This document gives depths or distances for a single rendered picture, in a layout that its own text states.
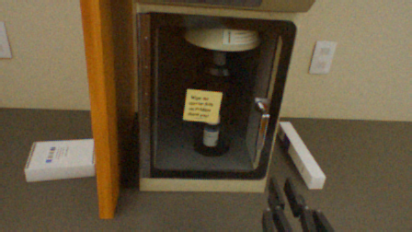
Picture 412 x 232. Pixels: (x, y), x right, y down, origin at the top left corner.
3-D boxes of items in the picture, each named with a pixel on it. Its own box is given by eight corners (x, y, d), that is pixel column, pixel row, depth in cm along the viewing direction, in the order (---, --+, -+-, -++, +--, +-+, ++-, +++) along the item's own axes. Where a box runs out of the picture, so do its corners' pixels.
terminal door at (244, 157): (142, 176, 87) (140, 10, 67) (264, 179, 90) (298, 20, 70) (142, 179, 86) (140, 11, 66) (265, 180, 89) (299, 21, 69)
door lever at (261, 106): (259, 137, 82) (248, 137, 82) (268, 101, 78) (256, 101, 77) (265, 151, 78) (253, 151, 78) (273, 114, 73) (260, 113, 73)
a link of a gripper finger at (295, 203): (298, 204, 58) (303, 204, 58) (286, 176, 64) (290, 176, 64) (293, 217, 60) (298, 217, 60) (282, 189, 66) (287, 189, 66)
